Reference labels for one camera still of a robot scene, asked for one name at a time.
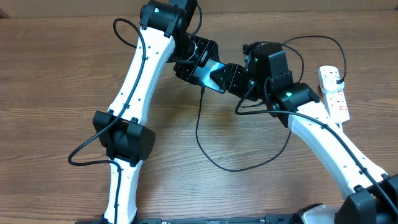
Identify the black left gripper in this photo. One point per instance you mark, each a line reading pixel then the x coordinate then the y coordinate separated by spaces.
pixel 207 47

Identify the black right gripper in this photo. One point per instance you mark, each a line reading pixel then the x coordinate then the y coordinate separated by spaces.
pixel 234 75

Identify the blue Galaxy smartphone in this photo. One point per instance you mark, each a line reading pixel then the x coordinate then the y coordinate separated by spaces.
pixel 203 74

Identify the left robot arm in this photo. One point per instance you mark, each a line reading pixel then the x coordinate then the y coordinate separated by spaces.
pixel 162 38

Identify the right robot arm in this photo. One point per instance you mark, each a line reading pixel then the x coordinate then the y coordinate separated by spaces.
pixel 369 193

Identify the white charger plug adapter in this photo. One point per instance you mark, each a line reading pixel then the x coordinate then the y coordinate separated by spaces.
pixel 331 85

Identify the white power strip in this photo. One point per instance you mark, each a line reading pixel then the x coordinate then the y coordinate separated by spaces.
pixel 335 103

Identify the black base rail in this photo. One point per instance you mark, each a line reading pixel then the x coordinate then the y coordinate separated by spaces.
pixel 268 219

